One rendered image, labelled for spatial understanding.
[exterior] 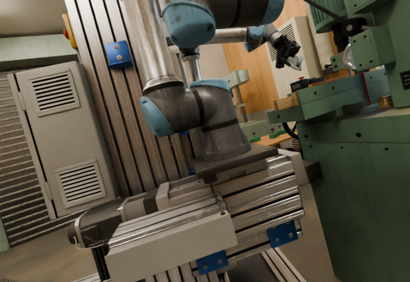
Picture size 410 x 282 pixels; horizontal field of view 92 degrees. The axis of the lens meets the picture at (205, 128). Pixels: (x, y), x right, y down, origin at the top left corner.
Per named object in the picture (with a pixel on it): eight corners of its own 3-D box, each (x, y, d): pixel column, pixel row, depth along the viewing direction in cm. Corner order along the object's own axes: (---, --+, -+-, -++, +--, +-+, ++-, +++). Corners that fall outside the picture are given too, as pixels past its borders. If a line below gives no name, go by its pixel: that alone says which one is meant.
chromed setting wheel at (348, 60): (349, 75, 80) (342, 45, 79) (386, 64, 68) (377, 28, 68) (345, 77, 79) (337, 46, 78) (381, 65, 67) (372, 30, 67)
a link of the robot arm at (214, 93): (245, 116, 58) (233, 71, 57) (204, 127, 53) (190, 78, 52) (226, 120, 69) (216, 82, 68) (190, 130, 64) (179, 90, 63)
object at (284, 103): (373, 82, 96) (371, 74, 96) (377, 82, 94) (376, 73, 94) (275, 111, 76) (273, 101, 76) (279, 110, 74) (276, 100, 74)
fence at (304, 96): (392, 77, 95) (390, 66, 95) (396, 76, 93) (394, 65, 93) (298, 105, 75) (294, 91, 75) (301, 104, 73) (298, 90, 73)
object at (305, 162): (302, 173, 103) (298, 159, 103) (323, 177, 91) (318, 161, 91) (289, 179, 100) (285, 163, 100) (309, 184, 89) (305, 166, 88)
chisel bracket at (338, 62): (343, 72, 96) (339, 55, 95) (377, 61, 82) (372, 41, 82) (333, 75, 93) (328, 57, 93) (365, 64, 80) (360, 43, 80)
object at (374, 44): (373, 68, 72) (365, 35, 72) (396, 60, 65) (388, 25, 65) (356, 72, 69) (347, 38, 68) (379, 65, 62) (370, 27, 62)
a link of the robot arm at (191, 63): (191, 126, 117) (173, 34, 115) (196, 125, 132) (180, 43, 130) (212, 122, 115) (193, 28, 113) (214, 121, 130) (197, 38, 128)
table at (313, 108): (337, 101, 122) (335, 91, 122) (399, 88, 94) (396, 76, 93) (257, 126, 102) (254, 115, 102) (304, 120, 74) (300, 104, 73)
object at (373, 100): (351, 105, 112) (349, 99, 112) (397, 98, 93) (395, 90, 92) (298, 123, 99) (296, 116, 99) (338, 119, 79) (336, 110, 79)
